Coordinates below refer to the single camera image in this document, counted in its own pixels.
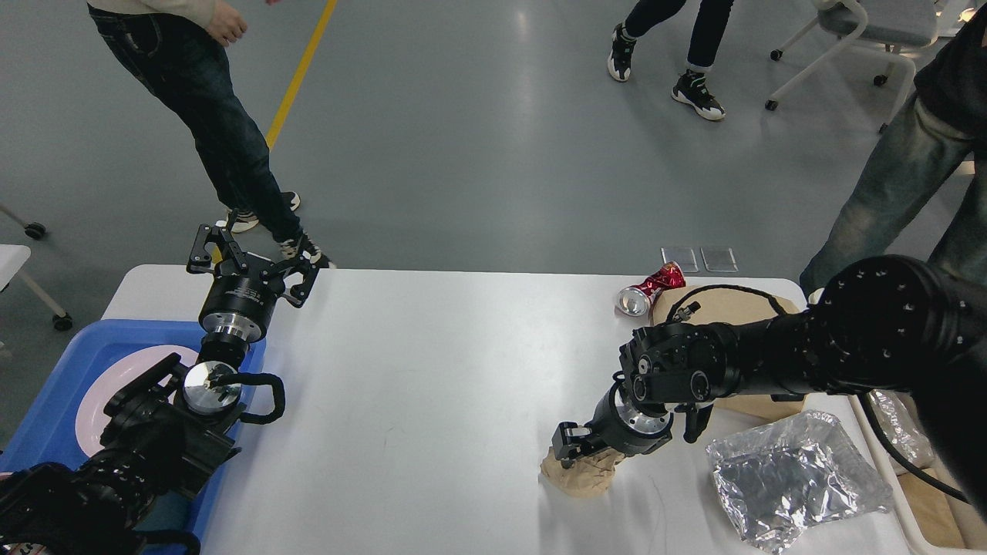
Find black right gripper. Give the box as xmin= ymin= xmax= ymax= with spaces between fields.
xmin=552 ymin=384 xmax=674 ymax=469

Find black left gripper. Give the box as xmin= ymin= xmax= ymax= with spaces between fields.
xmin=184 ymin=224 xmax=320 ymax=343

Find brown paper napkin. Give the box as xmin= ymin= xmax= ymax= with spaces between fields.
xmin=540 ymin=447 xmax=626 ymax=499

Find pink plate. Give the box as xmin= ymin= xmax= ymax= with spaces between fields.
xmin=75 ymin=345 xmax=197 ymax=456

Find crushed red soda can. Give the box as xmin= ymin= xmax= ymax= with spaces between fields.
xmin=615 ymin=262 xmax=686 ymax=318

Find brown paper bag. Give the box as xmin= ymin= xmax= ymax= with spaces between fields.
xmin=648 ymin=285 xmax=804 ymax=422

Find aluminium foil sheet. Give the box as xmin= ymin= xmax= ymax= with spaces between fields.
xmin=706 ymin=410 xmax=892 ymax=554

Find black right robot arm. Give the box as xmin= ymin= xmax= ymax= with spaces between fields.
xmin=552 ymin=255 xmax=986 ymax=514

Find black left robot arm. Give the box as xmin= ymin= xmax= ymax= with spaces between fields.
xmin=1 ymin=224 xmax=331 ymax=554

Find white chair at left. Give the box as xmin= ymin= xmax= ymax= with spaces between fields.
xmin=1 ymin=204 xmax=74 ymax=331

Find floor outlet cover plates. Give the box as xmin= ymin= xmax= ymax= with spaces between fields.
xmin=660 ymin=246 xmax=738 ymax=273

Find person in beige hoodie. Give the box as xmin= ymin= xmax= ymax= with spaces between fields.
xmin=88 ymin=1 xmax=333 ymax=268

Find blue plastic tray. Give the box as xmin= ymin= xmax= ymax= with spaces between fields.
xmin=2 ymin=319 xmax=225 ymax=554

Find foil piece in bin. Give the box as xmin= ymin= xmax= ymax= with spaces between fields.
xmin=867 ymin=390 xmax=935 ymax=470

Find person in black trousers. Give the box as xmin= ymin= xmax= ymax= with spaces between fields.
xmin=606 ymin=1 xmax=733 ymax=122

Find white office chair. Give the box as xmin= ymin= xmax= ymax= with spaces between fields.
xmin=764 ymin=1 xmax=938 ymax=133

